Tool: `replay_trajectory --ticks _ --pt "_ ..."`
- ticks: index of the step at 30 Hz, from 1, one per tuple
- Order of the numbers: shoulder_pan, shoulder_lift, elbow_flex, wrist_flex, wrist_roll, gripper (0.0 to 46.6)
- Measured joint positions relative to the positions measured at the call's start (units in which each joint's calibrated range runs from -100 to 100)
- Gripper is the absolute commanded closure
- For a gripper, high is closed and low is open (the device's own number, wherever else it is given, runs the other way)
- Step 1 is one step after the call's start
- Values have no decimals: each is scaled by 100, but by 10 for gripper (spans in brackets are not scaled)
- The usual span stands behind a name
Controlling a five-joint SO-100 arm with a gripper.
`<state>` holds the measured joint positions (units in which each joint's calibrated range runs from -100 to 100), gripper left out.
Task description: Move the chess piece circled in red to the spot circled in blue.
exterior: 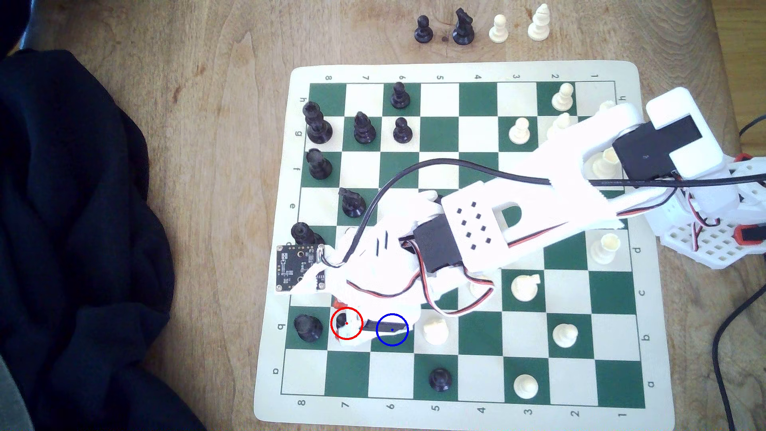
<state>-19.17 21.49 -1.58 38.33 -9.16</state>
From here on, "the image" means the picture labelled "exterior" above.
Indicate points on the black pawn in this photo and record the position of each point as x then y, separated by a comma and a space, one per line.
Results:
342, 320
400, 97
440, 380
403, 131
423, 31

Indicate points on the white bishop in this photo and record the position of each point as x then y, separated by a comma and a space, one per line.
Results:
559, 125
539, 25

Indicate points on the green white chess board mat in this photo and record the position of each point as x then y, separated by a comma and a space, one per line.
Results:
440, 137

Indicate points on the black king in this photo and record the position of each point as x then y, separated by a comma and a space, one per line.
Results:
318, 127

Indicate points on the dark blue object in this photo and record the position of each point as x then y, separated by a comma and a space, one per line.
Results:
12, 21

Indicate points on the black bishop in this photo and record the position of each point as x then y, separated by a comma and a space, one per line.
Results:
364, 130

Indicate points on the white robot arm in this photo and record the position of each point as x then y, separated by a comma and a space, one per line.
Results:
538, 209

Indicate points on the black knight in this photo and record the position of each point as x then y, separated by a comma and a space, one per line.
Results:
353, 205
463, 30

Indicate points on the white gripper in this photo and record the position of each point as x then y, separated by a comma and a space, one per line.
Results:
391, 328

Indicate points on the black cloth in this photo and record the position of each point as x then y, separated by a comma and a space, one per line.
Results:
72, 239

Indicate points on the white pawn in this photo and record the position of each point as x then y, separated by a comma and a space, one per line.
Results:
519, 133
562, 99
479, 291
565, 336
525, 387
436, 331
498, 31

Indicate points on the grey object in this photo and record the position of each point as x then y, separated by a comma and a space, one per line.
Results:
11, 401

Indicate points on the white rook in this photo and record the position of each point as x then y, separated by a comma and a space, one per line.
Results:
604, 249
607, 159

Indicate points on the white knight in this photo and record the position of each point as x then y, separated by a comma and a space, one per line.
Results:
524, 288

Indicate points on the white king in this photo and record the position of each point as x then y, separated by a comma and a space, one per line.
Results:
607, 106

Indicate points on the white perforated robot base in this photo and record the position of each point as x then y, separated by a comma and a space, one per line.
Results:
712, 246

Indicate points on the orange black clamp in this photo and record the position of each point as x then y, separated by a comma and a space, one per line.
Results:
748, 234

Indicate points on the black camera circuit board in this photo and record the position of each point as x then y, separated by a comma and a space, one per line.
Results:
299, 269

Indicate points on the black queen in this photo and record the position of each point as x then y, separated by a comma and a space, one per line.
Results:
302, 232

